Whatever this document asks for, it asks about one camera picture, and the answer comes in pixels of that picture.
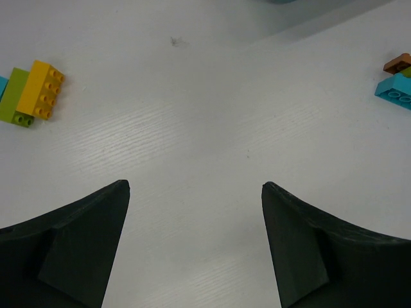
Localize light blue long lego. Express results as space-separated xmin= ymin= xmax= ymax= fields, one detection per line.
xmin=374 ymin=73 xmax=411 ymax=110

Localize lime green curved lego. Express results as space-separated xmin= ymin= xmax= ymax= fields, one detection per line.
xmin=401 ymin=67 xmax=411 ymax=78

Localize light blue lego brick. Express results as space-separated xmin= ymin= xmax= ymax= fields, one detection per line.
xmin=0 ymin=76 xmax=8 ymax=99

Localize brown lego plate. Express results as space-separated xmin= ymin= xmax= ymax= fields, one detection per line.
xmin=383 ymin=53 xmax=411 ymax=74

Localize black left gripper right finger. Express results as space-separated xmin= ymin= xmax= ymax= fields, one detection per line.
xmin=261 ymin=182 xmax=410 ymax=307

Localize lime green lego brick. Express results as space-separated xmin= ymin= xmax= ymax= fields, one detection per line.
xmin=1 ymin=67 xmax=34 ymax=128

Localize teal divided plastic tray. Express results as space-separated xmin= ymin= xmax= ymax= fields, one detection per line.
xmin=268 ymin=0 xmax=297 ymax=5

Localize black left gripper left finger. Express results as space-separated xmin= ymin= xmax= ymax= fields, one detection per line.
xmin=1 ymin=180 xmax=130 ymax=307

